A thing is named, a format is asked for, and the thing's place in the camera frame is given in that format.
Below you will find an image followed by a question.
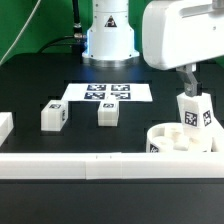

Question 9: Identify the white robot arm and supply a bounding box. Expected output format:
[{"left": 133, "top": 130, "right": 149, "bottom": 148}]
[{"left": 83, "top": 0, "right": 224, "bottom": 97}]

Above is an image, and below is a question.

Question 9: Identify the grey thin cable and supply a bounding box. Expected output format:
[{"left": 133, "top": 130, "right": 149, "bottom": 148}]
[{"left": 0, "top": 0, "right": 43, "bottom": 66}]

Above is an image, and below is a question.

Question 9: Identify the white round stool seat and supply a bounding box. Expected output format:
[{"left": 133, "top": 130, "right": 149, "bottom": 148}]
[{"left": 146, "top": 121, "right": 224, "bottom": 153}]

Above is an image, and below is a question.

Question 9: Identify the white left fence block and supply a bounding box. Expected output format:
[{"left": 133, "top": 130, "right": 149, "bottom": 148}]
[{"left": 0, "top": 112, "right": 14, "bottom": 146}]

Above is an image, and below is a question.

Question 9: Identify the black cable vertical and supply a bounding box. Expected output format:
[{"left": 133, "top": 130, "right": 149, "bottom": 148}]
[{"left": 72, "top": 0, "right": 82, "bottom": 29}]

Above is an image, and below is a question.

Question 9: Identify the white front fence bar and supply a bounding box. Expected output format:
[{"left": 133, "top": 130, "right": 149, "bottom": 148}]
[{"left": 0, "top": 152, "right": 224, "bottom": 180}]

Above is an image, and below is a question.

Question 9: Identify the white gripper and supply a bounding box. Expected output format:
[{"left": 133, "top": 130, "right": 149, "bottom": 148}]
[{"left": 142, "top": 0, "right": 224, "bottom": 97}]

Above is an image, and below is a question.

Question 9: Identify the white AprilTag marker sheet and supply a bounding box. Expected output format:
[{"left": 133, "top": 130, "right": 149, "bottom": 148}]
[{"left": 62, "top": 83, "right": 153, "bottom": 102}]

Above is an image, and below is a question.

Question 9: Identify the black cable horizontal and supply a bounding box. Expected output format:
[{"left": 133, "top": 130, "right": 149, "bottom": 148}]
[{"left": 37, "top": 33, "right": 88, "bottom": 54}]

